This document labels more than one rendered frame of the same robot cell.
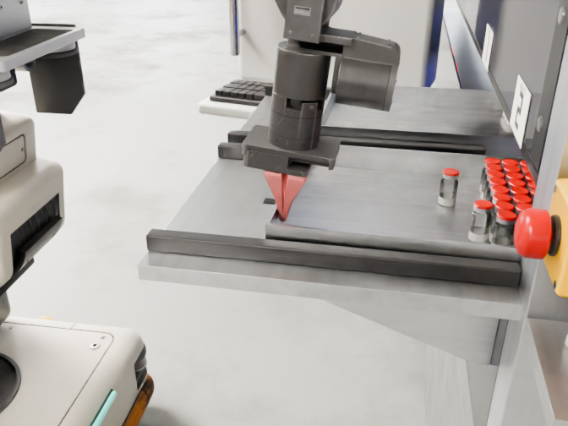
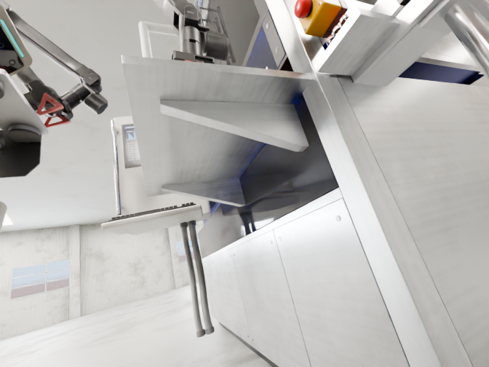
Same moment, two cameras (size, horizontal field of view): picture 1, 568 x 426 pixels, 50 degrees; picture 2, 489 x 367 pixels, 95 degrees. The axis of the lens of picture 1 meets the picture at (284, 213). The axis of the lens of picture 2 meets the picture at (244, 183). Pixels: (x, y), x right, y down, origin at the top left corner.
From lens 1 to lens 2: 79 cm
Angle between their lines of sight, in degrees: 56
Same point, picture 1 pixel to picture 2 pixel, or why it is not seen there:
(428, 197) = not seen: hidden behind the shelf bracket
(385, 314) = (257, 127)
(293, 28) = (188, 15)
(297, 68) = (191, 30)
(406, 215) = not seen: hidden behind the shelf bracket
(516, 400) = (332, 105)
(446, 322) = (283, 127)
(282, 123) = (188, 46)
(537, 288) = (311, 58)
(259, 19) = (130, 200)
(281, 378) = not seen: outside the picture
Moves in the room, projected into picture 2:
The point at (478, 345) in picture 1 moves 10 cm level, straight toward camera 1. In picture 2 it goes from (300, 136) to (317, 110)
